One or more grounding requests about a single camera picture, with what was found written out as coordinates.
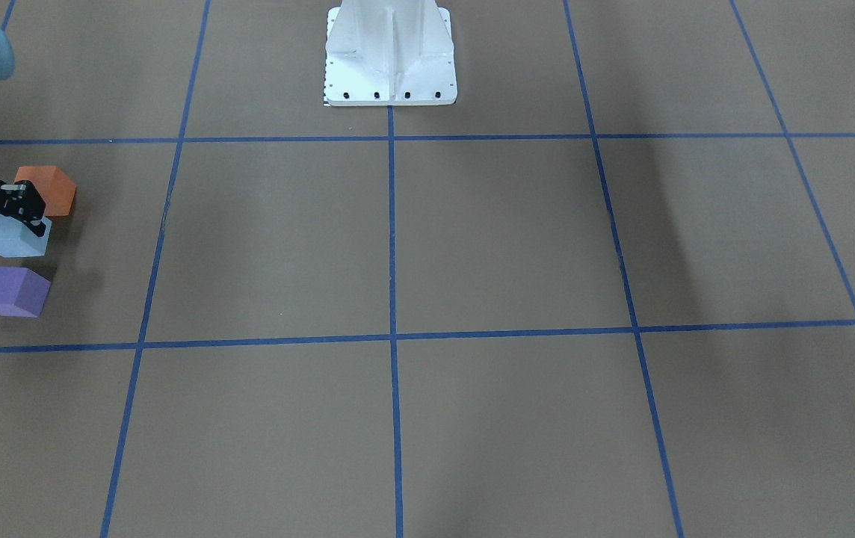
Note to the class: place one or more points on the light blue foam block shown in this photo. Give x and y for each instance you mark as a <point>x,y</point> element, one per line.
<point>18,241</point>

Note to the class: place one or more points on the orange foam block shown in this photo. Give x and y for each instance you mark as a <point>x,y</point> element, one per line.
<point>54,186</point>

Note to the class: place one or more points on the purple foam block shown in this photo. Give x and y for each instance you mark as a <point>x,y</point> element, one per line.
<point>23,293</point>

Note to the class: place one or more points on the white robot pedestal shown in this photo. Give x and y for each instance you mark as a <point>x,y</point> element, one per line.
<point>389,53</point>

